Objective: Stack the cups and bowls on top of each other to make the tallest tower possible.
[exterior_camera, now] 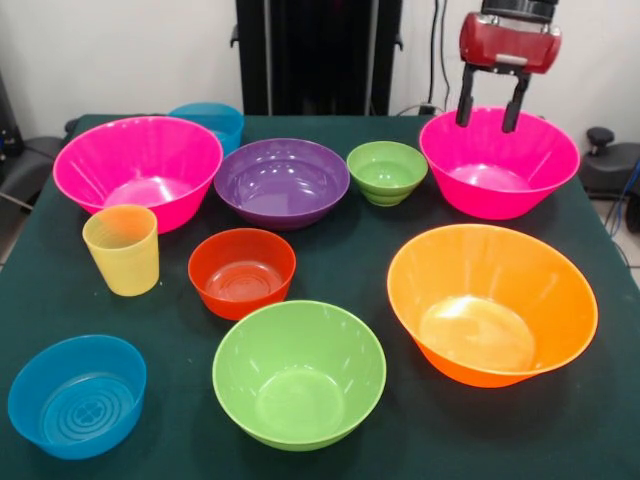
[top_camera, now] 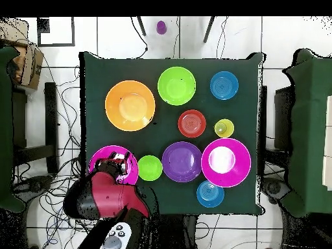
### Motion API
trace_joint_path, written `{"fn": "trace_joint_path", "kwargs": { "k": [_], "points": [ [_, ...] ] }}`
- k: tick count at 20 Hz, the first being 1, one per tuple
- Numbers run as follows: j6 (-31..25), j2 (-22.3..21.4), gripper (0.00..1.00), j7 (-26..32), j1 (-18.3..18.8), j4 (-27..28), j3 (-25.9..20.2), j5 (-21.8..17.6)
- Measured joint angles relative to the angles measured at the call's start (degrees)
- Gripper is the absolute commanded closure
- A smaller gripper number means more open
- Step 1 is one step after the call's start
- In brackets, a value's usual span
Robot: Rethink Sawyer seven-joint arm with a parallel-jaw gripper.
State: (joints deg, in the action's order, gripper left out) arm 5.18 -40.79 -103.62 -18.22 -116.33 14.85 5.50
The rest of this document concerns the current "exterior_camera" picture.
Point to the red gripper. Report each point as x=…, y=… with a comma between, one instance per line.
x=510, y=45

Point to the pink plastic bowl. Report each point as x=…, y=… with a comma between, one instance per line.
x=500, y=165
x=140, y=160

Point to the small green plastic bowl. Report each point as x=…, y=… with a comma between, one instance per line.
x=387, y=172

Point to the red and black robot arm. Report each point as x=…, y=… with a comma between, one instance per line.
x=520, y=6

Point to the black stand base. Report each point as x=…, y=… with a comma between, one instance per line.
x=615, y=170
x=30, y=165

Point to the orange plastic bowl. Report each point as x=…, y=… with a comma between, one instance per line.
x=490, y=300

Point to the dark green table cloth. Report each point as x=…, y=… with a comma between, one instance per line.
x=340, y=260

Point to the purple plastic bowl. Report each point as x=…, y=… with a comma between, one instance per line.
x=282, y=180

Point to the blue plastic bowl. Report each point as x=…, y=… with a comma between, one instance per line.
x=215, y=120
x=75, y=400

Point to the red plastic bowl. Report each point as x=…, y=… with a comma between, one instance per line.
x=242, y=280

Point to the large green plastic bowl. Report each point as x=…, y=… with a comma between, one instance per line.
x=300, y=370

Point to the yellow plastic cup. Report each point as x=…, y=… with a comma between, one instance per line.
x=125, y=260

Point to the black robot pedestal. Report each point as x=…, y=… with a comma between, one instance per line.
x=320, y=60

